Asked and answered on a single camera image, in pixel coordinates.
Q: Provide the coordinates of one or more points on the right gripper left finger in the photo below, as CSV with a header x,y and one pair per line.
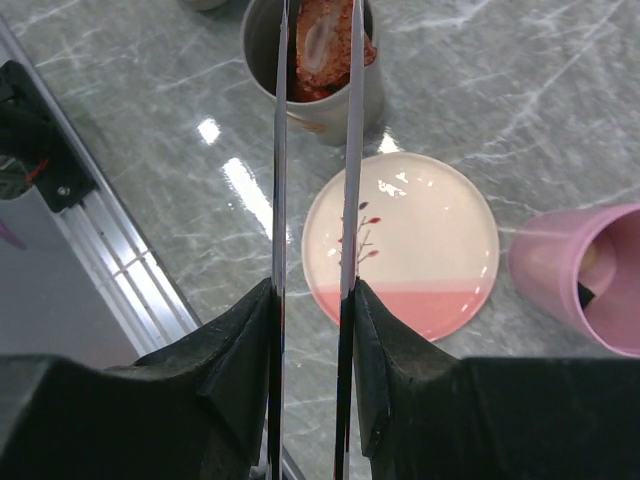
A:
x,y
194,409

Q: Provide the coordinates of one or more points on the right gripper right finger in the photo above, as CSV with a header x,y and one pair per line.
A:
x,y
424,414

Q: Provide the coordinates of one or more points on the sushi roll toy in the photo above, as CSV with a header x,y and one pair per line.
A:
x,y
585,295

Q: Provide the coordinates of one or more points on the white steamed bun toy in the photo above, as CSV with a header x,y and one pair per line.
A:
x,y
598,258

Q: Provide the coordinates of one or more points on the red chicken drumstick toy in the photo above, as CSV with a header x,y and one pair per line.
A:
x,y
310,94

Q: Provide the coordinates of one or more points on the brown meat rib toy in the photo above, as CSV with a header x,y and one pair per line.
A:
x,y
323,43

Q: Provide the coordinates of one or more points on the metal food tongs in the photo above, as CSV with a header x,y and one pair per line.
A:
x,y
354,145

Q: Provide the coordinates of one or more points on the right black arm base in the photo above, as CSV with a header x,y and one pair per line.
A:
x,y
31,134

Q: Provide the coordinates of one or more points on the pink and white plate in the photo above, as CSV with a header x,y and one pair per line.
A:
x,y
427,242

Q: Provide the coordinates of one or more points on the tall pink container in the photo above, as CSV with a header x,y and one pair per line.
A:
x,y
544,260

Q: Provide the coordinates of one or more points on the tall grey container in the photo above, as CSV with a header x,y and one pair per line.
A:
x,y
326,117

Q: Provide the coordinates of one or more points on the aluminium frame rail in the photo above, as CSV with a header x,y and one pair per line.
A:
x,y
82,283

